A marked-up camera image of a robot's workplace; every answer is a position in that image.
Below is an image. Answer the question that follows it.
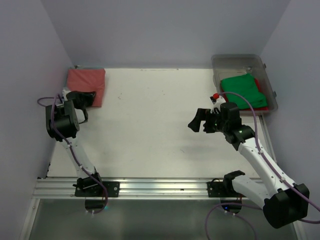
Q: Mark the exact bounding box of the salmon pink t shirt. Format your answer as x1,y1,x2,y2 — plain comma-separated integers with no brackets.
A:
66,68,106,108

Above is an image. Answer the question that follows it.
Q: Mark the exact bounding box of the clear plastic bin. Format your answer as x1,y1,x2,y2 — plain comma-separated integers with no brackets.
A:
211,54,278,116

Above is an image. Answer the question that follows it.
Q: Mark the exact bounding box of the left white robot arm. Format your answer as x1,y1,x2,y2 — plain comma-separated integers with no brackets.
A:
45,91,105,197

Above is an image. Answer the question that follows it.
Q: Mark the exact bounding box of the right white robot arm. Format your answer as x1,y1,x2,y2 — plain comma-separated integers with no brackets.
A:
188,102,310,229

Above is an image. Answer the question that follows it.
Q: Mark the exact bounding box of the blue folded t shirt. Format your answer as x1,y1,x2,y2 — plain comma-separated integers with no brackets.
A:
74,65,104,70

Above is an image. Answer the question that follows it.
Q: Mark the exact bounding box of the green folded t shirt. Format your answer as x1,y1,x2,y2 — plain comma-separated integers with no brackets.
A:
220,73,268,109

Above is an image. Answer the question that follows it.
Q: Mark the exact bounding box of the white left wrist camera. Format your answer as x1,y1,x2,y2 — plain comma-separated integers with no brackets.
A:
62,87,71,101

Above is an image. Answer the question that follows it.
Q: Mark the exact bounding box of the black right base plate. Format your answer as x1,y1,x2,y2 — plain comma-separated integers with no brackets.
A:
206,181,245,198

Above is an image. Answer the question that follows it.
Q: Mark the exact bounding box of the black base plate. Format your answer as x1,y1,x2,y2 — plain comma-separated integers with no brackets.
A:
206,181,245,198
73,181,120,198

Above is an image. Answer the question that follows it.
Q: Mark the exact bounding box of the aluminium mounting rail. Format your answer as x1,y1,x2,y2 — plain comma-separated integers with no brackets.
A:
32,177,293,200

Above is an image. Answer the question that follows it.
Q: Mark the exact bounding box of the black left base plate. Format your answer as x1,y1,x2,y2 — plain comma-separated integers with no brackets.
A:
73,181,120,198

